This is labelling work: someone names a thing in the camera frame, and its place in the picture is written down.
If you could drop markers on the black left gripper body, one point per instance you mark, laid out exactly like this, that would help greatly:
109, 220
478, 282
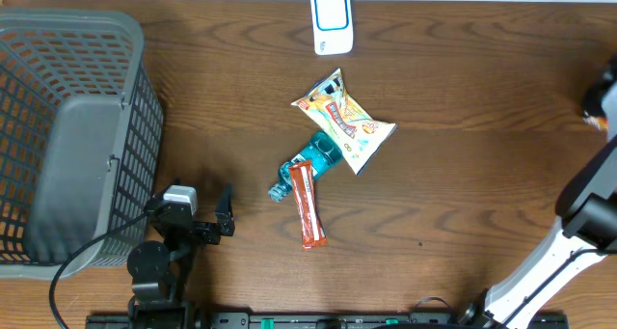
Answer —
205, 233

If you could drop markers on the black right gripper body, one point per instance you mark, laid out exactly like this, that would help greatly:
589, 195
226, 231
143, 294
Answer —
594, 99

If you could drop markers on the orange tissue pack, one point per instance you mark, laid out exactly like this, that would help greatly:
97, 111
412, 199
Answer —
599, 122

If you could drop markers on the red white snack bar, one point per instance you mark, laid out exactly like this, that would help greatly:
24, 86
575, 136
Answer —
302, 182

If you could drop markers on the blue mouthwash bottle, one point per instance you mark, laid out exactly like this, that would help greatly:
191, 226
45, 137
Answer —
323, 153

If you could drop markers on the yellow chip snack bag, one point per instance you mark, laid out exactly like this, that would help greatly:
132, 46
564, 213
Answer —
353, 130

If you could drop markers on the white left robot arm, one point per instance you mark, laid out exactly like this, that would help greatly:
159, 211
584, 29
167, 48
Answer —
160, 269

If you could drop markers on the white barcode scanner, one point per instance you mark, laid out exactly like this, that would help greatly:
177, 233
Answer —
332, 24

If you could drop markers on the grey plastic lattice basket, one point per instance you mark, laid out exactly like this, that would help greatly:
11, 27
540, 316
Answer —
81, 130

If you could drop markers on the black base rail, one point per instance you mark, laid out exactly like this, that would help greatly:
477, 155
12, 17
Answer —
431, 319

